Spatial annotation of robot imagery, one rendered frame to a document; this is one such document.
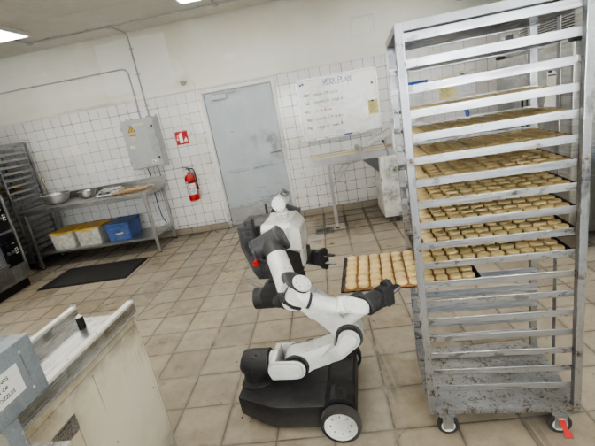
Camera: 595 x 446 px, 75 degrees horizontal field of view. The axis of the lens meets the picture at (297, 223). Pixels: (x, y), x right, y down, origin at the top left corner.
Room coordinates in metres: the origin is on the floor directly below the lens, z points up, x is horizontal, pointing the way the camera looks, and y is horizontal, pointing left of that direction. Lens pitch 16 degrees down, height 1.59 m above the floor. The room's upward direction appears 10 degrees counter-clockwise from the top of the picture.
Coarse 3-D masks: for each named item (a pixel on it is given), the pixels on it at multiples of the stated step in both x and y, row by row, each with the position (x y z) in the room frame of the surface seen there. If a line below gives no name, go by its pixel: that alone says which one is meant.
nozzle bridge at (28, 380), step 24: (0, 336) 0.89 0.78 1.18; (24, 336) 0.87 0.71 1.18; (0, 360) 0.80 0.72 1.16; (24, 360) 0.85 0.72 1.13; (0, 384) 0.78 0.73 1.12; (24, 384) 0.82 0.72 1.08; (48, 384) 0.88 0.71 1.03; (0, 408) 0.75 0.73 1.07; (24, 408) 0.80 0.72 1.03; (0, 432) 0.73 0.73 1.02; (24, 432) 0.78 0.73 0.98
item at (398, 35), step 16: (400, 32) 1.47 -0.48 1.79; (400, 48) 1.48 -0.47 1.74; (400, 64) 1.48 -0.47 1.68; (400, 80) 1.48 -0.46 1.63; (400, 96) 1.48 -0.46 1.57; (416, 192) 1.47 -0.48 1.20; (416, 208) 1.47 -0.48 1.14; (416, 224) 1.48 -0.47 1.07; (416, 240) 1.48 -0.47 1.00; (416, 256) 1.48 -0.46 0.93; (416, 272) 1.48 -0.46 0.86; (432, 384) 1.47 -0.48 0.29; (432, 400) 1.47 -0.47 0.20
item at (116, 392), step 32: (96, 320) 1.61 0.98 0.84; (128, 320) 1.55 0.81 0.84; (64, 352) 1.37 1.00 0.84; (128, 352) 1.48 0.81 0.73; (96, 384) 1.26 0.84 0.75; (128, 384) 1.41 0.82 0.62; (64, 416) 1.09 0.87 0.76; (96, 416) 1.21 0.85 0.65; (128, 416) 1.35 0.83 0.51; (160, 416) 1.54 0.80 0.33
